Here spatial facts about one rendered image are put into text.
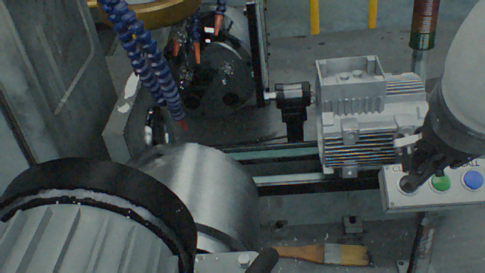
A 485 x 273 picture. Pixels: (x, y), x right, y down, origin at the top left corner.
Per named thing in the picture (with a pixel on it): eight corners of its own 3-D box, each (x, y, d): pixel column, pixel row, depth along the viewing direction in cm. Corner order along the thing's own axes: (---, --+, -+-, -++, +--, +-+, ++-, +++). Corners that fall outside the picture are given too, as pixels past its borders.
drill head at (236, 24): (163, 141, 116) (139, 51, 101) (183, 64, 149) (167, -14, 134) (263, 133, 114) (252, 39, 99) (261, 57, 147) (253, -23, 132)
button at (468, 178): (462, 191, 73) (466, 189, 72) (458, 173, 74) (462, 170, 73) (482, 190, 73) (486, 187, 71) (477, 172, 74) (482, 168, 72)
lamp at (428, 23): (414, 34, 112) (416, 17, 110) (408, 24, 117) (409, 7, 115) (439, 32, 112) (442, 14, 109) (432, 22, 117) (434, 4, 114)
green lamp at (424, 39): (412, 51, 115) (414, 34, 112) (406, 40, 120) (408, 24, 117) (437, 48, 115) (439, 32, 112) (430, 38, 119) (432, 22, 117)
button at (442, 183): (430, 193, 74) (433, 191, 72) (427, 175, 75) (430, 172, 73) (449, 192, 74) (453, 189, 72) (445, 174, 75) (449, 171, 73)
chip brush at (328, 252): (268, 262, 97) (267, 258, 97) (270, 243, 101) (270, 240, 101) (369, 267, 94) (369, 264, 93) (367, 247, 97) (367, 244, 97)
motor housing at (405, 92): (324, 192, 95) (323, 114, 84) (315, 136, 110) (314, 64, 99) (424, 185, 93) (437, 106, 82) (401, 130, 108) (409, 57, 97)
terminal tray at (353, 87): (321, 118, 89) (320, 86, 85) (316, 89, 98) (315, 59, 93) (385, 114, 88) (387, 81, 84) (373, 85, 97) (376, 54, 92)
